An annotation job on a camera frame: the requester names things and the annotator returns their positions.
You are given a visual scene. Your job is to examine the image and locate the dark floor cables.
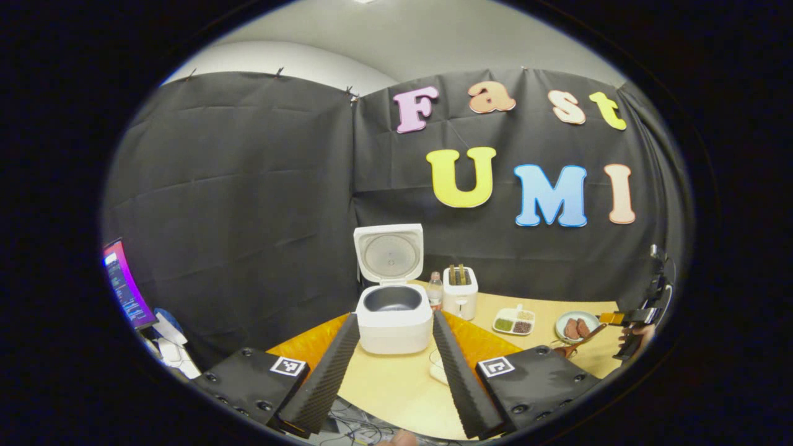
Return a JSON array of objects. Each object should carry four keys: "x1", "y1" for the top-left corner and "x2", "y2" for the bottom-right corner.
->
[{"x1": 310, "y1": 401, "x2": 400, "y2": 444}]

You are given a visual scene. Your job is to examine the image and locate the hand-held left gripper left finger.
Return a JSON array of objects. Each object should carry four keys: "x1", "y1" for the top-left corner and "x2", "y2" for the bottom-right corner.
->
[{"x1": 189, "y1": 312, "x2": 361, "y2": 439}]

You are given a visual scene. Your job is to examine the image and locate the white toaster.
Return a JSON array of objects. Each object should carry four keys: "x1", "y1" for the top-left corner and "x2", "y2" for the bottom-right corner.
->
[{"x1": 442, "y1": 265, "x2": 479, "y2": 320}]

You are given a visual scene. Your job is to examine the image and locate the pale green plate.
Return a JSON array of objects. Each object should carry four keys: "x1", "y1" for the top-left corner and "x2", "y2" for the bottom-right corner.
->
[{"x1": 555, "y1": 311, "x2": 600, "y2": 344}]

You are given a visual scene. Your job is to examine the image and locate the black backdrop cloth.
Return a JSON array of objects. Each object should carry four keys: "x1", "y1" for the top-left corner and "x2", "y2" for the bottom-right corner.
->
[{"x1": 102, "y1": 67, "x2": 694, "y2": 372}]

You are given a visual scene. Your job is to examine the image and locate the clear box of white rice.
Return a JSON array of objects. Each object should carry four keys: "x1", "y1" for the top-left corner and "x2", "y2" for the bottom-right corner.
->
[{"x1": 429, "y1": 350, "x2": 453, "y2": 386}]

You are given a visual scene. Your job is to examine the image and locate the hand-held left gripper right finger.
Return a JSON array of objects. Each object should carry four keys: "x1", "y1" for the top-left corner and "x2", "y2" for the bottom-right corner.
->
[{"x1": 431, "y1": 310, "x2": 603, "y2": 440}]

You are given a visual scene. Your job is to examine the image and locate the white divided dish of beans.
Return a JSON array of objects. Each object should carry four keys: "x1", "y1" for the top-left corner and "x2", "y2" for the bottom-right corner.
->
[{"x1": 493, "y1": 304, "x2": 536, "y2": 336}]

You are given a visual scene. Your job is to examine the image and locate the white rice cooker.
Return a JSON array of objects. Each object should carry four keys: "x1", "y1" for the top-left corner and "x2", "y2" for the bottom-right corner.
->
[{"x1": 353, "y1": 224, "x2": 434, "y2": 355}]

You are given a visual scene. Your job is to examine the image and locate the computer monitor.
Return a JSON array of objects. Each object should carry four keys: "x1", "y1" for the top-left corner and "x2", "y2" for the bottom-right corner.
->
[{"x1": 102, "y1": 238, "x2": 159, "y2": 330}]

